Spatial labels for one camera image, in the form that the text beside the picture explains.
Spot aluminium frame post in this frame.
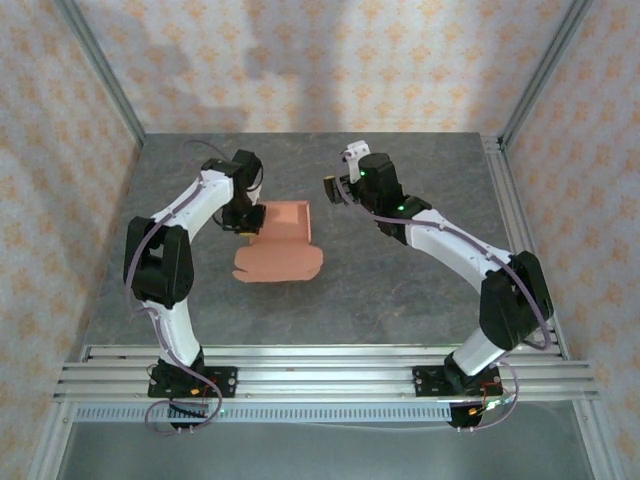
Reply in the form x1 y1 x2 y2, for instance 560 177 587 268
54 0 147 149
499 0 594 146

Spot black terminal block with wires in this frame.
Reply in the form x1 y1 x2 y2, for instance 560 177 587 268
167 384 224 421

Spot pink cardboard paper box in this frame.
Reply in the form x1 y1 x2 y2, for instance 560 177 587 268
232 199 325 284

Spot aluminium mounting rails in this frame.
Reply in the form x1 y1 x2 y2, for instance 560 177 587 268
52 342 601 404

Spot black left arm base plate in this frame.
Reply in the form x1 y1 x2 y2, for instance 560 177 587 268
147 364 239 400

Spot grey slotted cable duct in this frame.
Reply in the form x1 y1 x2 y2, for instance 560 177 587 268
74 402 454 424

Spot grey metal lower panel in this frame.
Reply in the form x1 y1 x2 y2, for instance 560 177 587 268
59 422 591 480

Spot small circuit board with wires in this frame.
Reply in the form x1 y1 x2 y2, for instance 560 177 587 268
467 382 516 419

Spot aluminium frame leg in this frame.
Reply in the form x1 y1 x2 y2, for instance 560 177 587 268
29 399 76 480
572 399 621 480

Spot aluminium side rail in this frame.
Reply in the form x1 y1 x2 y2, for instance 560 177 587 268
482 134 571 361

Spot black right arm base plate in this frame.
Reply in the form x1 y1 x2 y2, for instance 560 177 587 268
412 364 503 399

